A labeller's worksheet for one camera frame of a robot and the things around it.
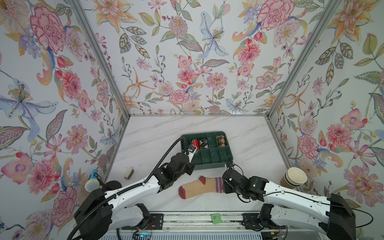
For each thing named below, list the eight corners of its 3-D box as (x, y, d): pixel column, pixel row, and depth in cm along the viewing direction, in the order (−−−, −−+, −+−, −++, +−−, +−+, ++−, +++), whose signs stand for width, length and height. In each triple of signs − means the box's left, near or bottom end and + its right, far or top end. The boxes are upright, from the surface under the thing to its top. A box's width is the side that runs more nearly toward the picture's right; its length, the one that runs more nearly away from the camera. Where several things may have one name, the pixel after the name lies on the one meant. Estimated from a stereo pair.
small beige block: (124, 179, 89) (123, 177, 88) (127, 168, 94) (126, 167, 92) (131, 179, 89) (130, 177, 88) (134, 168, 94) (133, 167, 92)
